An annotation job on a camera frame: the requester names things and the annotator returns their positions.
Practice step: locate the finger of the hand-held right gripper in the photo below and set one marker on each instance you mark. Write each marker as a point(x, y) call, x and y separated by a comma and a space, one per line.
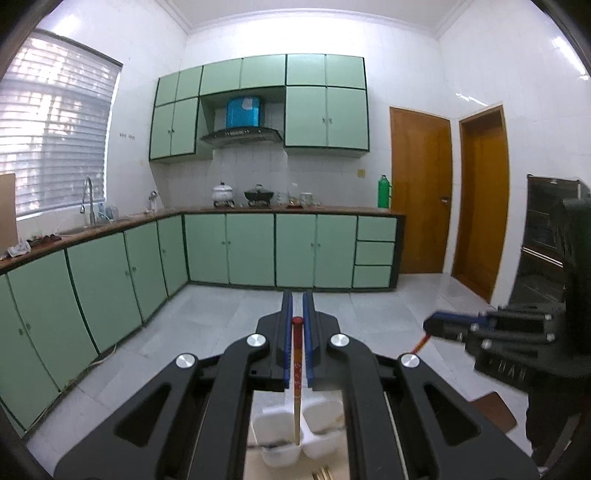
point(445, 331)
point(455, 317)

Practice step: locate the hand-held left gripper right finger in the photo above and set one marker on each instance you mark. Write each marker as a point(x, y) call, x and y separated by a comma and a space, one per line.
point(308, 341)

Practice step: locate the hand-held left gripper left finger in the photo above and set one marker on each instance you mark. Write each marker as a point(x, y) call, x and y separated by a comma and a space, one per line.
point(287, 341)

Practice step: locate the single red-ended bamboo chopstick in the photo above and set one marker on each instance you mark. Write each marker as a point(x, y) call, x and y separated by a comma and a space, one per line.
point(421, 345)
point(298, 369)

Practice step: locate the white two-compartment utensil holder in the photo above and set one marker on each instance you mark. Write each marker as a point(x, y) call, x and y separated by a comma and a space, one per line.
point(277, 424)

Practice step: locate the row of wooden chopsticks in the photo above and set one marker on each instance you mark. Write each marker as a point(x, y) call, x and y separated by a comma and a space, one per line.
point(323, 475)

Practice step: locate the black glass-front cabinet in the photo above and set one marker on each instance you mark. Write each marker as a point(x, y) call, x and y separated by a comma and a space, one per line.
point(540, 230)

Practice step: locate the dark brown stool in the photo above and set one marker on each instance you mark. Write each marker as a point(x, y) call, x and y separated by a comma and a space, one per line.
point(496, 410)

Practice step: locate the green lower kitchen cabinets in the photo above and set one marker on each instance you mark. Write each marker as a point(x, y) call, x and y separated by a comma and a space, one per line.
point(249, 249)

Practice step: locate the closed wooden door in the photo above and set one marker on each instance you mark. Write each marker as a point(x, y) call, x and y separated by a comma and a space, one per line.
point(420, 194)

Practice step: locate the cluster of seasoning jars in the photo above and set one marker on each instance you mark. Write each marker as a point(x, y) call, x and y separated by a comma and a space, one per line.
point(300, 199)

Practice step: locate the green thermos flask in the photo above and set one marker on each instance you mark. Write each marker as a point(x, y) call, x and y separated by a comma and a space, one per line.
point(384, 191)

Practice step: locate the gas stove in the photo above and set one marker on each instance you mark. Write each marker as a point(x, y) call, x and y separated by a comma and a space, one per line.
point(240, 205)

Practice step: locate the black wok with lid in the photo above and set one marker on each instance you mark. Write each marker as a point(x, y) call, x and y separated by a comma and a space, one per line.
point(258, 194)

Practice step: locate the white cooking pot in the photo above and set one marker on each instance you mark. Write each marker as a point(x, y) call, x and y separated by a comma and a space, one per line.
point(222, 194)

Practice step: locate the small chrome tap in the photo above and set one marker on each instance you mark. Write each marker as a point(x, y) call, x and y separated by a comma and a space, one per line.
point(153, 201)

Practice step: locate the bottles beside sink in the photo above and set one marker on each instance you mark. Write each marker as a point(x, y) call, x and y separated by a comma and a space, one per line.
point(108, 213)

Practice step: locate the range hood with blue film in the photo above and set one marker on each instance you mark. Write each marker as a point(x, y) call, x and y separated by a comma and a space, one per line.
point(244, 113)

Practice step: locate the chrome sink faucet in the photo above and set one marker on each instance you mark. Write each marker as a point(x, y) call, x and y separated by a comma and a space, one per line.
point(88, 194)

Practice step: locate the cloth clutter on counter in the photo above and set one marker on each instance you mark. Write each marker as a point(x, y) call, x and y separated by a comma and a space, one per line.
point(21, 248)

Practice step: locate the brown wooden board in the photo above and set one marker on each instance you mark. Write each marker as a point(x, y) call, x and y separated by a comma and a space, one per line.
point(7, 212)

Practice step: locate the white window blind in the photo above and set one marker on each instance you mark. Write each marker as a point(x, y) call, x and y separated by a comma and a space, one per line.
point(60, 129)

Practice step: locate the wooden door with frame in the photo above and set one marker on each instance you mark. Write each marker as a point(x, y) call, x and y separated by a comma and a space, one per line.
point(482, 207)

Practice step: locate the green upper wall cabinets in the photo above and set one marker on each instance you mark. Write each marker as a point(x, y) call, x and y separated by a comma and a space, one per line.
point(323, 115)

